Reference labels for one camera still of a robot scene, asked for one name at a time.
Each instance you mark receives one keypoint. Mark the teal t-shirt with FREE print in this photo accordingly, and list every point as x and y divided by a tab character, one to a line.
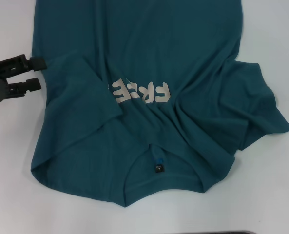
146	36

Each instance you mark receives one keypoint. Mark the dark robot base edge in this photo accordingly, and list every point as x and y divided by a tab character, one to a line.
225	232

